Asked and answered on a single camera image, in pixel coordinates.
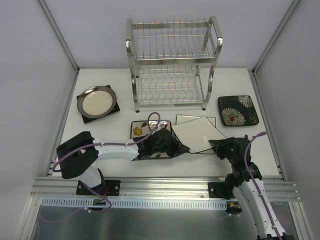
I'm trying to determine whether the white square plate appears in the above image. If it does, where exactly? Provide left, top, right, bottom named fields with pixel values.
left=174, top=113, right=216, bottom=155
left=171, top=115, right=228, bottom=154

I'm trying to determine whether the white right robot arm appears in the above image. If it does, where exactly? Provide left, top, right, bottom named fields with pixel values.
left=208, top=135, right=295, bottom=240

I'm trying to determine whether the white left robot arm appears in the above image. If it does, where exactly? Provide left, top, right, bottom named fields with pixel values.
left=52, top=128, right=190, bottom=195

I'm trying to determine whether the stainless steel dish rack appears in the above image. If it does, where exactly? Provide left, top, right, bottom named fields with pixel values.
left=125, top=16, right=223, bottom=113

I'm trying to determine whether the upper colourful flower plate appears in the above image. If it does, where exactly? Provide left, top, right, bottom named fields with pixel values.
left=129, top=120, right=173, bottom=160

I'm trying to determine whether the dark floral square plate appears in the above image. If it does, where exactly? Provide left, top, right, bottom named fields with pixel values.
left=217, top=95, right=260, bottom=127

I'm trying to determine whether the round silver-rimmed plate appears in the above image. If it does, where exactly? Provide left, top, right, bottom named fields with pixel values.
left=76, top=85, right=118, bottom=118

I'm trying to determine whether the black square plate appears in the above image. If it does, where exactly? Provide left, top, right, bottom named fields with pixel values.
left=76, top=84, right=121, bottom=125

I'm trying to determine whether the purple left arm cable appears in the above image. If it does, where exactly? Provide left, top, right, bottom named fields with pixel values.
left=39, top=112, right=162, bottom=223

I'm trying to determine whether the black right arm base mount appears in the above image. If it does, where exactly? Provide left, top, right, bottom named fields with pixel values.
left=207, top=173, right=239, bottom=200

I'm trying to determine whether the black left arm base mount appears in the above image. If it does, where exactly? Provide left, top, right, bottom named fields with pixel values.
left=75, top=178, right=121, bottom=197

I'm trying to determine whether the white slotted cable duct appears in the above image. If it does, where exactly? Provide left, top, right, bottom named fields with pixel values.
left=41, top=197, right=227, bottom=211

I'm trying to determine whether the aluminium rail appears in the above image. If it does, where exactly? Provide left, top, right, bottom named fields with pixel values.
left=30, top=176, right=301, bottom=202

